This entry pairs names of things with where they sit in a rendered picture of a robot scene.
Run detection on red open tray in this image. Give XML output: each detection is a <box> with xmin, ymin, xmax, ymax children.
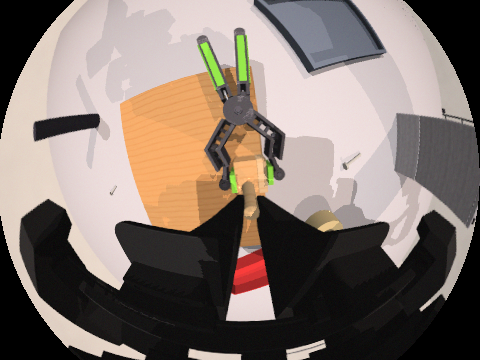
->
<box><xmin>232</xmin><ymin>248</ymin><xmax>269</xmax><ymax>295</ymax></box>

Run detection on light wooden board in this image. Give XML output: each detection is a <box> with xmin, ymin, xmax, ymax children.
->
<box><xmin>120</xmin><ymin>72</ymin><xmax>262</xmax><ymax>231</ymax></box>

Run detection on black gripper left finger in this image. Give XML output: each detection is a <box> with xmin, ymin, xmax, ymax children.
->
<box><xmin>115</xmin><ymin>195</ymin><xmax>245</xmax><ymax>320</ymax></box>

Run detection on wooden dowel pin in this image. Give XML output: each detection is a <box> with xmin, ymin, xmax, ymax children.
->
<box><xmin>242</xmin><ymin>182</ymin><xmax>260</xmax><ymax>220</ymax></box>

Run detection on black cylinder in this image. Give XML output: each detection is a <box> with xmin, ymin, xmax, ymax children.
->
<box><xmin>33</xmin><ymin>114</ymin><xmax>100</xmax><ymax>142</ymax></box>

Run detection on beige ring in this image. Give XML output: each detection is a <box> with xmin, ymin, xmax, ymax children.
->
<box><xmin>305</xmin><ymin>210</ymin><xmax>343</xmax><ymax>232</ymax></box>

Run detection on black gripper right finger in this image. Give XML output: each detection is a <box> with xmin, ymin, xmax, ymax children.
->
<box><xmin>257</xmin><ymin>195</ymin><xmax>390</xmax><ymax>319</ymax></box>

